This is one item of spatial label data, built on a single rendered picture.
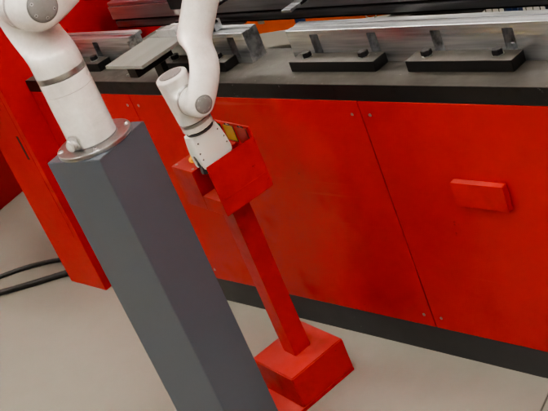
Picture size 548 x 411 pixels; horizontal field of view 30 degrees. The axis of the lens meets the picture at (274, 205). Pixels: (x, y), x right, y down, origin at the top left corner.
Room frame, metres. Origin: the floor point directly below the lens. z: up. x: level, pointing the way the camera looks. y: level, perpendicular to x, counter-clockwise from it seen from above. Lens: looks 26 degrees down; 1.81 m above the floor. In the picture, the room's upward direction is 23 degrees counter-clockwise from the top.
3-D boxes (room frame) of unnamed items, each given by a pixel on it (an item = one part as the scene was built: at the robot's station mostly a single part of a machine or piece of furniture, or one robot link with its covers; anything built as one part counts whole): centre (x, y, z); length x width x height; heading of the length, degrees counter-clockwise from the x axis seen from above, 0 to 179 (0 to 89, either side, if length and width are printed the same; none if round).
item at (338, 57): (2.51, -0.29, 0.89); 0.30 x 0.05 x 0.03; 37
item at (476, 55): (2.19, -0.53, 0.89); 0.30 x 0.05 x 0.03; 37
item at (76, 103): (2.35, 0.34, 1.09); 0.19 x 0.19 x 0.18
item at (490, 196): (2.11, -0.47, 0.58); 0.15 x 0.02 x 0.07; 37
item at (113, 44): (3.47, 0.35, 0.92); 0.50 x 0.06 x 0.10; 37
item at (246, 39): (2.99, -0.01, 0.92); 0.39 x 0.06 x 0.10; 37
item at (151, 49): (2.94, 0.14, 1.00); 0.26 x 0.18 x 0.01; 127
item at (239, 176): (2.51, 0.10, 0.75); 0.20 x 0.16 x 0.18; 28
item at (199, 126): (2.45, 0.10, 0.91); 0.09 x 0.08 x 0.03; 118
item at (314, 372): (2.50, 0.12, 0.06); 0.25 x 0.20 x 0.12; 118
